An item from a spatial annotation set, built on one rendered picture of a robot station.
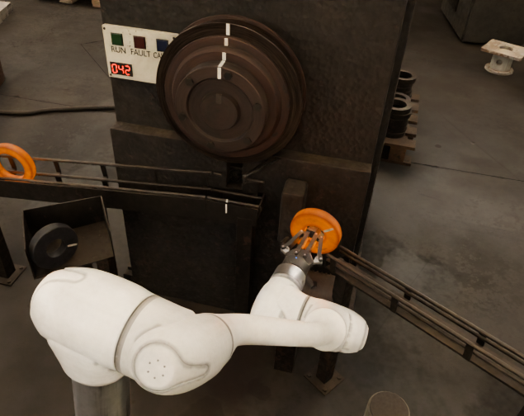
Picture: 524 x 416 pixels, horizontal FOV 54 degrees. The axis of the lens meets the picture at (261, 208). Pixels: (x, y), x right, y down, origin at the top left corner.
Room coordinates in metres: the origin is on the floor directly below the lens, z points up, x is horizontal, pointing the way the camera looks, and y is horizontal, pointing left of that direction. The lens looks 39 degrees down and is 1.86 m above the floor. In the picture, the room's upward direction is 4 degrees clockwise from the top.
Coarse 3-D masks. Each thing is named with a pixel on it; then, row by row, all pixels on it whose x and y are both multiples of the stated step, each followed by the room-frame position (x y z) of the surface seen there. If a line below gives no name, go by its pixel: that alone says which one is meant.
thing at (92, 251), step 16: (32, 208) 1.35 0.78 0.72; (48, 208) 1.37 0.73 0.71; (64, 208) 1.39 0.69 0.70; (80, 208) 1.41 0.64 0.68; (96, 208) 1.43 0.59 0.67; (32, 224) 1.34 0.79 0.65; (48, 224) 1.36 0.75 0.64; (80, 224) 1.40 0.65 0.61; (96, 224) 1.42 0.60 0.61; (80, 240) 1.33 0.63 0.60; (96, 240) 1.33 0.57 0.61; (80, 256) 1.26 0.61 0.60; (96, 256) 1.26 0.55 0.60; (112, 256) 1.26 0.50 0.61; (32, 272) 1.15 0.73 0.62; (48, 272) 1.18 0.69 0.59
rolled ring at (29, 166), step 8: (0, 144) 1.68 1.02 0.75; (8, 144) 1.68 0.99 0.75; (0, 152) 1.67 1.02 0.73; (8, 152) 1.66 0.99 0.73; (16, 152) 1.66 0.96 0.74; (24, 152) 1.68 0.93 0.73; (24, 160) 1.65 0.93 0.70; (32, 160) 1.68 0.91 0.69; (0, 168) 1.68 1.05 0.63; (24, 168) 1.65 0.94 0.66; (32, 168) 1.66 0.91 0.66; (0, 176) 1.67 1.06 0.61; (8, 176) 1.68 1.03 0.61; (16, 176) 1.69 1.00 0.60; (24, 176) 1.66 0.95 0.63; (32, 176) 1.65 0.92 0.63
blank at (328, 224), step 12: (300, 216) 1.20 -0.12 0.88; (312, 216) 1.18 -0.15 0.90; (324, 216) 1.18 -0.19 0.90; (300, 228) 1.20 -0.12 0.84; (324, 228) 1.17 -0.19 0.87; (336, 228) 1.16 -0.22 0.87; (300, 240) 1.20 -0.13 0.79; (324, 240) 1.17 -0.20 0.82; (336, 240) 1.16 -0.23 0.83; (312, 252) 1.18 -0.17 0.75; (324, 252) 1.17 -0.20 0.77
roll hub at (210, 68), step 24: (192, 72) 1.40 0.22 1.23; (216, 72) 1.38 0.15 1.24; (240, 72) 1.38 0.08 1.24; (192, 96) 1.41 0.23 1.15; (216, 96) 1.37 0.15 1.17; (240, 96) 1.38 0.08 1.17; (264, 96) 1.39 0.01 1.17; (192, 120) 1.41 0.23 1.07; (216, 120) 1.37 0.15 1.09; (240, 120) 1.38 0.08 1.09; (264, 120) 1.35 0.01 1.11; (216, 144) 1.38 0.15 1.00; (240, 144) 1.37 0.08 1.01
